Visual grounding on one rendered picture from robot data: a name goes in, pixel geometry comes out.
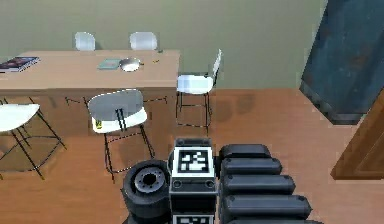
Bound light wooden dining table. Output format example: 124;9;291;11
0;49;181;134

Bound dark book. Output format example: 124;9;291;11
0;55;42;74

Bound pale green flat book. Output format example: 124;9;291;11
97;58;122;71

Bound brown wooden door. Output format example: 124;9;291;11
330;90;384;181

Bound silver round bowl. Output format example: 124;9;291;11
119;57;145;73

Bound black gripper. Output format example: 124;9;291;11
121;159;172;224

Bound white chair black legs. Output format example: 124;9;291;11
129;31;159;51
175;48;223;136
87;89;156;184
73;31;97;52
0;97;68;181

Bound dark blue cabinet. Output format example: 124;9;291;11
298;0;384;126

